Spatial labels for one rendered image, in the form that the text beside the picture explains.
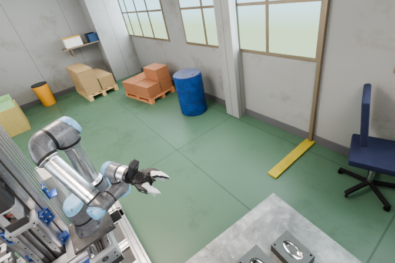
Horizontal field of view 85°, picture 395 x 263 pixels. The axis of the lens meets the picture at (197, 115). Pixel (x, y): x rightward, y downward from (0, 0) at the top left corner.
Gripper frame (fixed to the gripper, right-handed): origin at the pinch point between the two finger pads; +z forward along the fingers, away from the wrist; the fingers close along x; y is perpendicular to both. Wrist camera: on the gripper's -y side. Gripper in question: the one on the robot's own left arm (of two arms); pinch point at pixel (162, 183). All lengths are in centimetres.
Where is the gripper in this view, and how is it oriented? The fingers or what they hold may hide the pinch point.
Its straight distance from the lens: 94.5
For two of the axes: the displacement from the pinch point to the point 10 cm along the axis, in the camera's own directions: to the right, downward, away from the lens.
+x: -4.1, 6.4, -6.5
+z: 8.8, 1.0, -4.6
